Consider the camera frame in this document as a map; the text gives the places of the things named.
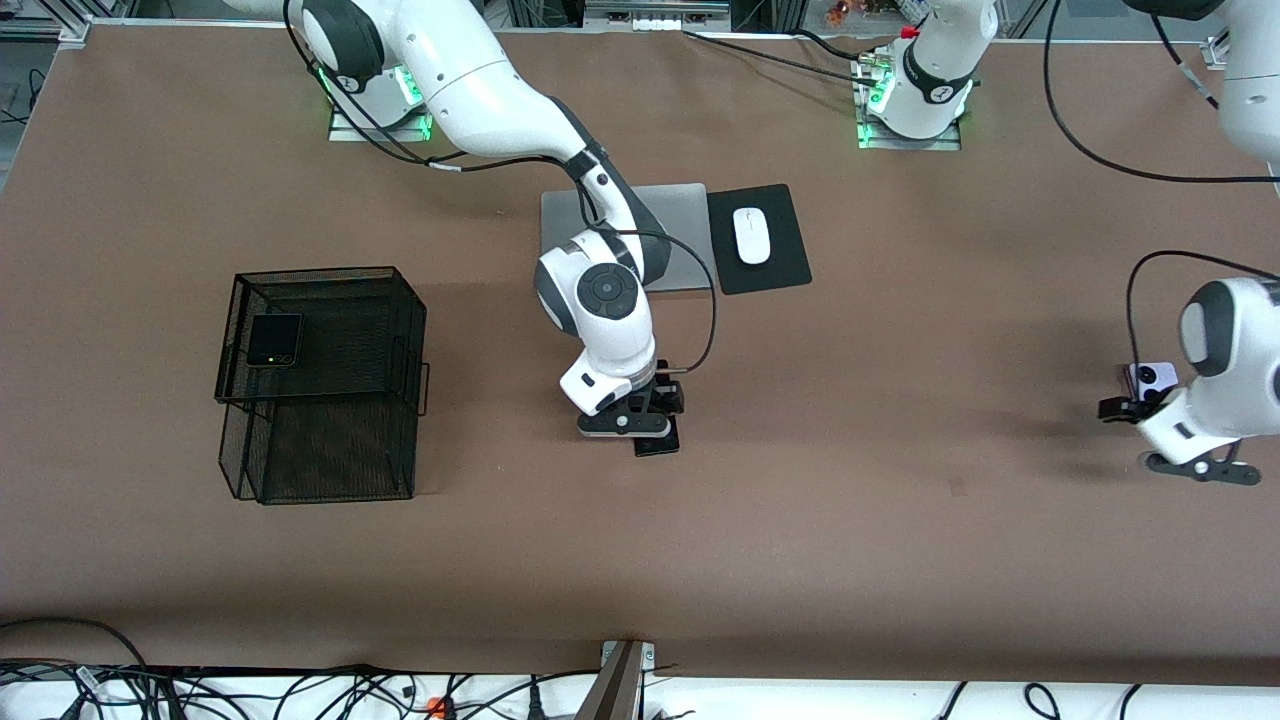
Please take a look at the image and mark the black flip phone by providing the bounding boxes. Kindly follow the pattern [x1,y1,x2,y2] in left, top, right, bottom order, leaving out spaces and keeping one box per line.
[246,313,304,369]

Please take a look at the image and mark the black looped floor cable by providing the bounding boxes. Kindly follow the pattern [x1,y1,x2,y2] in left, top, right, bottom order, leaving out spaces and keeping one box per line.
[0,618,151,691]

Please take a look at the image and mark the black mesh two-tier organizer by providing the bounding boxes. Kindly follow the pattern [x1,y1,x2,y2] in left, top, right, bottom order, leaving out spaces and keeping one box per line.
[214,265,432,506]

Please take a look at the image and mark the white lilac flip phone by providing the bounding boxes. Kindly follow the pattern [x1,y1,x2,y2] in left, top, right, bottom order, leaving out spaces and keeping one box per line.
[1127,361,1181,403]

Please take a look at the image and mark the white computer mouse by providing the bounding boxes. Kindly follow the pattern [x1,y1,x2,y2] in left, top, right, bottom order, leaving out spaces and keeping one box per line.
[733,207,772,266]

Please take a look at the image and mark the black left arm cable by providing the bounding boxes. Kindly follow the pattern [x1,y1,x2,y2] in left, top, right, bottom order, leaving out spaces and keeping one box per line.
[1043,0,1280,396]

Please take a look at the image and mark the black mouse pad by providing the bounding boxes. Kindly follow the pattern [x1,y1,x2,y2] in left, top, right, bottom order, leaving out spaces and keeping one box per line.
[706,183,813,296]

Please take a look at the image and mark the black slab smartphone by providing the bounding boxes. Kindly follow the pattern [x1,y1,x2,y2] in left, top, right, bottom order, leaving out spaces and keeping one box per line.
[634,412,682,459]

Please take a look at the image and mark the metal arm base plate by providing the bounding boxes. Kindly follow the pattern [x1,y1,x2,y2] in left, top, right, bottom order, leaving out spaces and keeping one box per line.
[328,100,433,143]
[857,115,964,152]

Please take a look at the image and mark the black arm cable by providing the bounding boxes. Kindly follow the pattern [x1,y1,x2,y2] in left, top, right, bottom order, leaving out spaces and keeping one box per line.
[283,0,719,376]
[1043,0,1280,396]

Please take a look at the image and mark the grey box with white plugs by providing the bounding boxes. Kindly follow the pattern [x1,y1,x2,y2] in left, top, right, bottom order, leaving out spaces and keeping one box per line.
[585,0,731,31]

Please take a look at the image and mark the silver laptop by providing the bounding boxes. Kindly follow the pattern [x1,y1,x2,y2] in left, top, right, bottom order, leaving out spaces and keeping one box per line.
[540,183,719,294]

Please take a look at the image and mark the black cable across table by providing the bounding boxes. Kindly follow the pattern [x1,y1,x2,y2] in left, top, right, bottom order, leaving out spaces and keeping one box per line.
[683,28,886,91]

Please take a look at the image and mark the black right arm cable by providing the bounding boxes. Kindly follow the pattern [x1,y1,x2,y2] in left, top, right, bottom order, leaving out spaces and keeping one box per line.
[283,0,719,376]

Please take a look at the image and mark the grey metal mounting bracket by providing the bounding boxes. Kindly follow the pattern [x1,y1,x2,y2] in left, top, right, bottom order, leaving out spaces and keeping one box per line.
[575,640,656,720]

